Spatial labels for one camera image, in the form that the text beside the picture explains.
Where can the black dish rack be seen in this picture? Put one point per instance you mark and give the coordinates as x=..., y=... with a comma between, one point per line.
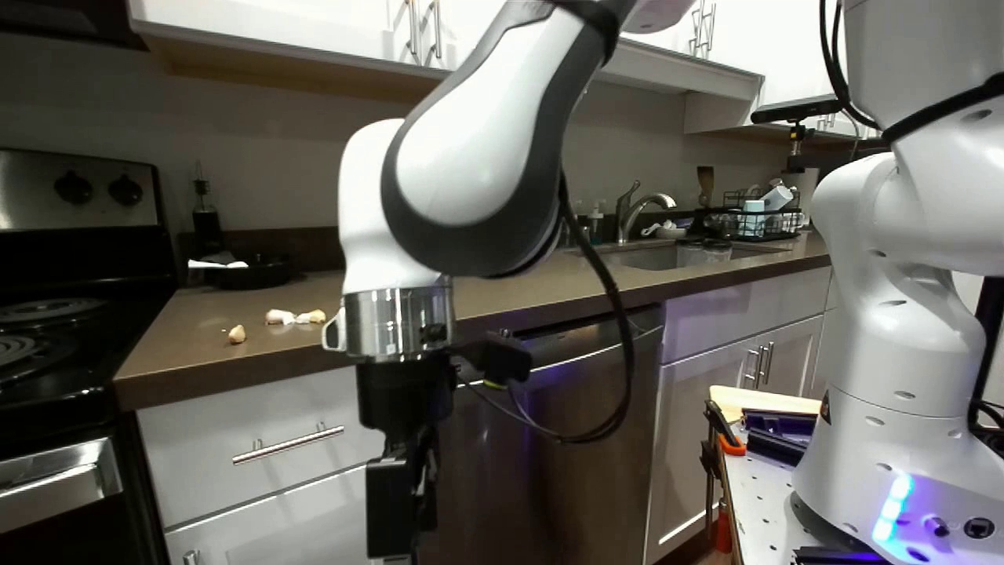
x=757, y=220

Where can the white drawer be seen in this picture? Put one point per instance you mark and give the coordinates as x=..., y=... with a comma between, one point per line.
x=235, y=424
x=274, y=526

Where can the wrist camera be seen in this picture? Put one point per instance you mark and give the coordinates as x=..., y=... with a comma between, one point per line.
x=502, y=359

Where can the black stove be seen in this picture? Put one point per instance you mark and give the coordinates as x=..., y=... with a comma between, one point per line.
x=70, y=259

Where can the camera on mount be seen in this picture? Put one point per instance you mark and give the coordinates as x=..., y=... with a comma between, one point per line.
x=794, y=114

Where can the orange clamp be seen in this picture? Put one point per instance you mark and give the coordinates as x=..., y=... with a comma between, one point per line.
x=725, y=435

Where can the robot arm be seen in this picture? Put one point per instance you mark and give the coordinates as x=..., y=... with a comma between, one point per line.
x=471, y=157

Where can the silver tap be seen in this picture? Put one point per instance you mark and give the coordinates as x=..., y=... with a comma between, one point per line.
x=631, y=208

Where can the clear container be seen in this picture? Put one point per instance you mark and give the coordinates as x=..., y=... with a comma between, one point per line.
x=704, y=253

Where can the steel dishwasher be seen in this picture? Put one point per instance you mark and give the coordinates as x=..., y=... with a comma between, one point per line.
x=549, y=471

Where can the white base cabinet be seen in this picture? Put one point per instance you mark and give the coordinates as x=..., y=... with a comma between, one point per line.
x=706, y=439

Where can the black pan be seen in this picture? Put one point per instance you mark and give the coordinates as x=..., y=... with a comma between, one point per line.
x=255, y=275

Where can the black plastic parts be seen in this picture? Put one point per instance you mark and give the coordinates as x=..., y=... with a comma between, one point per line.
x=776, y=435

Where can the white dish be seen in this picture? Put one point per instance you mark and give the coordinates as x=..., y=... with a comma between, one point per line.
x=667, y=231

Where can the dark oil bottle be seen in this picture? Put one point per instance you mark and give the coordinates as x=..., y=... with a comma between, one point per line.
x=206, y=224

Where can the white wall cabinet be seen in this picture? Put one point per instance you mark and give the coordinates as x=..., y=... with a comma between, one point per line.
x=274, y=20

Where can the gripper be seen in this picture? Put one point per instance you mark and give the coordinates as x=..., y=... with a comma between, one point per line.
x=404, y=396

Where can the soap bottle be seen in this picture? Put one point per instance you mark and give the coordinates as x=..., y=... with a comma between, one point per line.
x=596, y=226

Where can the coil burner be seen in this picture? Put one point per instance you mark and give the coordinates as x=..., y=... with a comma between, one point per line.
x=47, y=310
x=14, y=349

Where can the wooden board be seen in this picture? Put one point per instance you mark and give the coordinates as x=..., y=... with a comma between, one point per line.
x=765, y=399

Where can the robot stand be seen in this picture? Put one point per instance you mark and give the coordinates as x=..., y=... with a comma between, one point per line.
x=765, y=502

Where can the stove knob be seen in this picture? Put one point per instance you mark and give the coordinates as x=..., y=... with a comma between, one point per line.
x=125, y=191
x=73, y=188

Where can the white paper sheet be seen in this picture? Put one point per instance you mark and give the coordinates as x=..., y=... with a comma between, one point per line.
x=216, y=263

